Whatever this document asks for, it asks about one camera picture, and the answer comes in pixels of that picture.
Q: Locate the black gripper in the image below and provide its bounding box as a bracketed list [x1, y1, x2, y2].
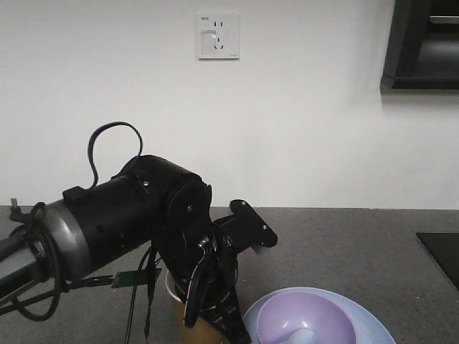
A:
[157, 214, 251, 343]

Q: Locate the brown paper cup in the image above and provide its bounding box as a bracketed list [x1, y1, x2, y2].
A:
[164, 268, 230, 344]

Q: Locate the purple plastic bowl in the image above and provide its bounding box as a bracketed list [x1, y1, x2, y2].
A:
[256, 292, 356, 343]

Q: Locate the light blue plastic spoon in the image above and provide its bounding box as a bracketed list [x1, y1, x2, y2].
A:
[285, 328, 317, 344]

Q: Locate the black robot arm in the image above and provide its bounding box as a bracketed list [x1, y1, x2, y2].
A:
[1, 156, 277, 343]

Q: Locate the light blue plastic plate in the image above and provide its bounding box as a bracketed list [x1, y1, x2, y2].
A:
[243, 287, 395, 343]

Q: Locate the black induction cooktop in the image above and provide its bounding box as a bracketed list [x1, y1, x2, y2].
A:
[417, 232, 458, 289]

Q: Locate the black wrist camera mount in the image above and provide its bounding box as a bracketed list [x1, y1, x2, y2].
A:
[214, 199, 278, 254]

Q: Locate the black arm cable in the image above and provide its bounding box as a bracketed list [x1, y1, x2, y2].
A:
[87, 121, 143, 191]

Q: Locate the white wall socket centre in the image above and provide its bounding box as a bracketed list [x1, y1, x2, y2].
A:
[195, 12, 240, 61]

